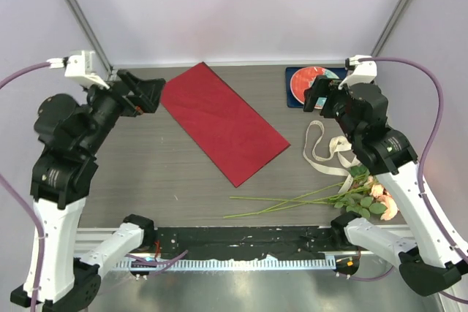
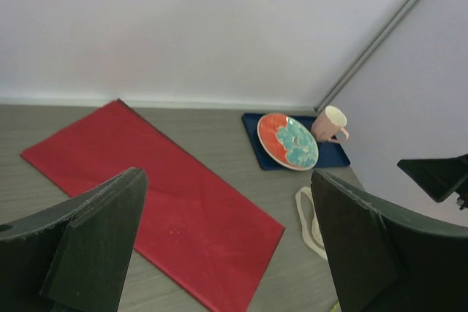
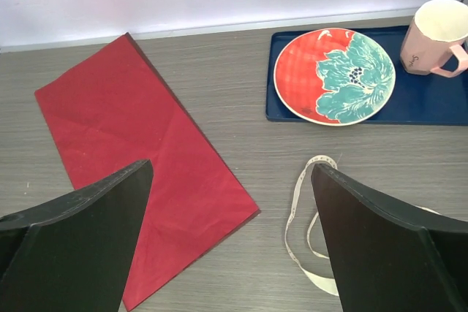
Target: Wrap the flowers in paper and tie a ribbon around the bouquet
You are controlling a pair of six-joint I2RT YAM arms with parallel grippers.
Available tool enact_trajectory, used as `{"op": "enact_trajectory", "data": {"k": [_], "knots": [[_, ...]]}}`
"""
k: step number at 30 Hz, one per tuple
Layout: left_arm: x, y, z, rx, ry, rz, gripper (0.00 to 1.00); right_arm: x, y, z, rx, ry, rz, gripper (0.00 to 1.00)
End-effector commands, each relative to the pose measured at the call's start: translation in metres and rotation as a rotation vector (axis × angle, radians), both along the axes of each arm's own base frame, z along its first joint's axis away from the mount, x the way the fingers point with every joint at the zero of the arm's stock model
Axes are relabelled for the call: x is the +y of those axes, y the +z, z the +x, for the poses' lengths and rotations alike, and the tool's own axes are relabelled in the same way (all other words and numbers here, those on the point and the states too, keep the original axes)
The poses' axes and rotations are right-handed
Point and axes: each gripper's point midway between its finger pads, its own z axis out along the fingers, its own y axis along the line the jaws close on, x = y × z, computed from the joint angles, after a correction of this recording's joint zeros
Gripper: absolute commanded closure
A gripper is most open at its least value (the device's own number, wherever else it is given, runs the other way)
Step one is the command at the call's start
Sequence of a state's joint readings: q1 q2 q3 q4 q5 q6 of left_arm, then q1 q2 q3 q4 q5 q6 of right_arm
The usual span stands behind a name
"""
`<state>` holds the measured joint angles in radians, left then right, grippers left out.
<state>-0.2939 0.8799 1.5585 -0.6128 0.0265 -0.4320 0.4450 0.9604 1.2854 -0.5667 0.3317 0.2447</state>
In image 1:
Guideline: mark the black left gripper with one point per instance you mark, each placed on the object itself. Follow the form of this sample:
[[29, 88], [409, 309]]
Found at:
[[146, 96]]

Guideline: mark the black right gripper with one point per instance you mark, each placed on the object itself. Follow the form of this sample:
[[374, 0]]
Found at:
[[321, 88]]

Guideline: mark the dark red wrapping paper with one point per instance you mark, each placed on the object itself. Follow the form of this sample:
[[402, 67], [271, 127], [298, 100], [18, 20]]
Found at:
[[234, 136]]

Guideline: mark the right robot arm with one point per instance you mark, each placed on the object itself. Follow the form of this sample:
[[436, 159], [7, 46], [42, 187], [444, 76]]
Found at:
[[428, 263]]

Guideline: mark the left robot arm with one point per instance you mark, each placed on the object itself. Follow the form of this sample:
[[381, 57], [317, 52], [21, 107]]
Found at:
[[72, 134]]

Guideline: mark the red and teal plate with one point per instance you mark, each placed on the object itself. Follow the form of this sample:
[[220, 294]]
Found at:
[[303, 83]]

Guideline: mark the blue tray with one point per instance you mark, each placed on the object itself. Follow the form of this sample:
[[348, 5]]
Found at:
[[292, 96]]

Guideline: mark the cream ribbon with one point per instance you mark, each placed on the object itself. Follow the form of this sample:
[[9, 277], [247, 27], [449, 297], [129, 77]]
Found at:
[[336, 149]]

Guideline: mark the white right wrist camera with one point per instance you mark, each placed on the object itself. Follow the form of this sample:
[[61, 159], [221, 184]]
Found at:
[[361, 69]]

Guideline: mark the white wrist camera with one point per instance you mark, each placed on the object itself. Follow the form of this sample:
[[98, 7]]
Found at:
[[79, 67], [361, 69]]

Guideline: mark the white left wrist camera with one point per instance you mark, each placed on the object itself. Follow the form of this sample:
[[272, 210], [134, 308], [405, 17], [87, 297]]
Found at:
[[79, 67]]

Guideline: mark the aluminium front rail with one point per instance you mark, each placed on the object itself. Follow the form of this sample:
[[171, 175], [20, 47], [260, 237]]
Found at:
[[137, 250]]

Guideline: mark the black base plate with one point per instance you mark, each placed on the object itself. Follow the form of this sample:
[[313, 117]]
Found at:
[[248, 243]]

